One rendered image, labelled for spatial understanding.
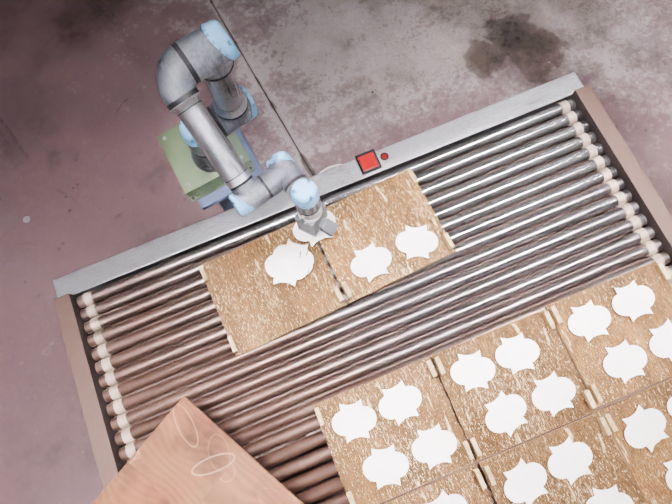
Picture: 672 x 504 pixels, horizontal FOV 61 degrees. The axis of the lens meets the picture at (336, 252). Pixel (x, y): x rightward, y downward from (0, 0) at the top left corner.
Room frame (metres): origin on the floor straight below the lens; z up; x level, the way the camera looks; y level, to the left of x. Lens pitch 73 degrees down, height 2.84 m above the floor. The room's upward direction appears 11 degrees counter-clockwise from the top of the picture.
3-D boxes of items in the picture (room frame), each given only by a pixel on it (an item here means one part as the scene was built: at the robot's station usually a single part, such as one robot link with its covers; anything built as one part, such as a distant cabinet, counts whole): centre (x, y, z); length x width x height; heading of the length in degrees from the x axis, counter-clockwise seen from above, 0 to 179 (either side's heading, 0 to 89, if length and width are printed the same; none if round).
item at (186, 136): (1.02, 0.37, 1.13); 0.13 x 0.12 x 0.14; 115
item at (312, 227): (0.61, 0.04, 1.17); 0.12 x 0.09 x 0.16; 52
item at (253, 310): (0.50, 0.24, 0.93); 0.41 x 0.35 x 0.02; 104
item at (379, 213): (0.60, -0.17, 0.93); 0.41 x 0.35 x 0.02; 105
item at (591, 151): (0.58, -0.06, 0.90); 1.95 x 0.05 x 0.05; 101
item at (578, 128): (0.68, -0.04, 0.90); 1.95 x 0.05 x 0.05; 101
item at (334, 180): (0.84, -0.01, 0.89); 2.08 x 0.09 x 0.06; 101
